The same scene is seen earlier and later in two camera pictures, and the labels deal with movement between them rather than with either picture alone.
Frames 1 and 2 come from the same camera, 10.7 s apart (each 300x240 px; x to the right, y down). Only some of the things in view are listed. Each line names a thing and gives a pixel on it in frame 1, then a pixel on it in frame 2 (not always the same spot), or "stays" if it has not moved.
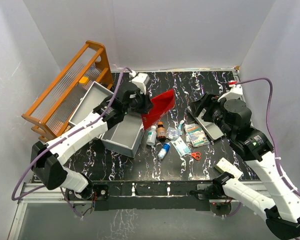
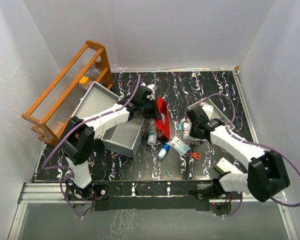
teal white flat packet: (180, 147) stays
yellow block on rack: (84, 80) stays
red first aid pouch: (161, 105) -> (162, 120)
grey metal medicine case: (125, 136) stays
